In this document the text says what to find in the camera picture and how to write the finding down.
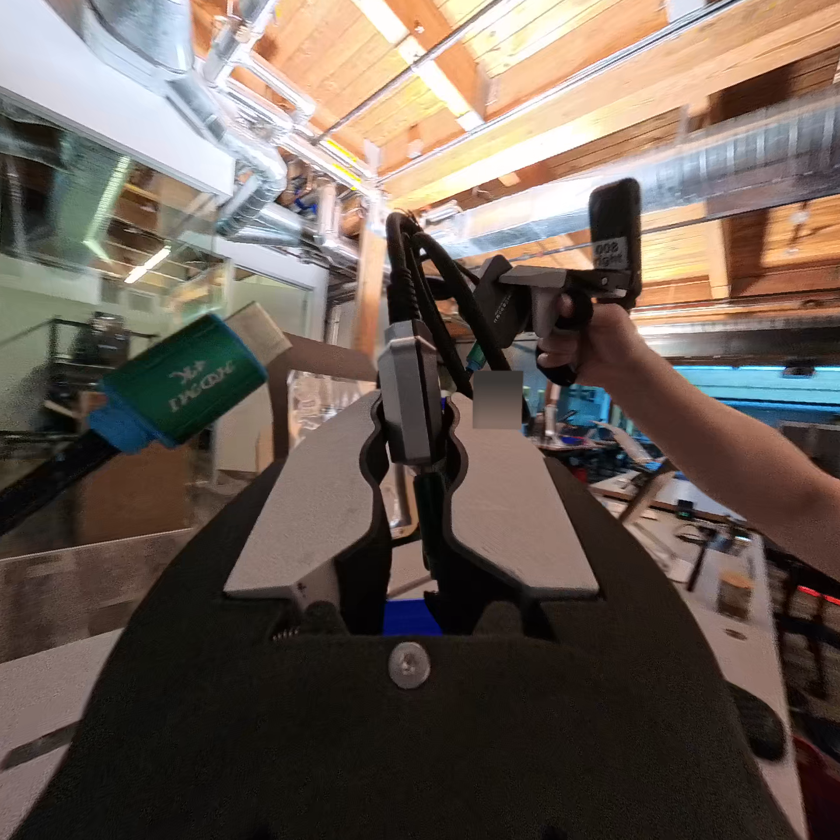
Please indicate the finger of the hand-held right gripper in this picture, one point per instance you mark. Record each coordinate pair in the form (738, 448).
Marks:
(538, 277)

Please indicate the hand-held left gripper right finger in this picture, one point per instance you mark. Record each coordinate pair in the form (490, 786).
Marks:
(518, 518)

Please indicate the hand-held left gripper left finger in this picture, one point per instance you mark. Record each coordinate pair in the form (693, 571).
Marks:
(308, 518)

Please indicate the blue plastic bin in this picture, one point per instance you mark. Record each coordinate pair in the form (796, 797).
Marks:
(410, 617)

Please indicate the grey hdmi switch adapter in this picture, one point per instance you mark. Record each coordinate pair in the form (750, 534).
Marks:
(407, 394)

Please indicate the person's right forearm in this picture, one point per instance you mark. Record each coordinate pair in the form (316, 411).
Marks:
(722, 446)

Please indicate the person's right hand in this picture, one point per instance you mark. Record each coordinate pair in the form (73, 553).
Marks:
(604, 341)

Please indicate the printed instruction sheet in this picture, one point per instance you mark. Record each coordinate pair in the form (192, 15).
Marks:
(328, 400)

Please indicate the brown cardboard box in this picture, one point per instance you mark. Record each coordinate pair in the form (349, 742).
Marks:
(138, 492)

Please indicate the glass jar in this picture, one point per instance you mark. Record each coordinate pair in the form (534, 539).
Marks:
(735, 590)

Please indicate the long spiral metal duct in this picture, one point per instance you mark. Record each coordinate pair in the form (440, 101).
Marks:
(722, 157)

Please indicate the wooden support post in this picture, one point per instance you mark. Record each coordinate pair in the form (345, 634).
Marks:
(369, 289)

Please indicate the silver flexible duct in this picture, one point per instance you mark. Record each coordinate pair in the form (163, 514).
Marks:
(262, 216)

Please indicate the round metal duct pipe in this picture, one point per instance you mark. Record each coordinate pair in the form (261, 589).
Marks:
(197, 98)

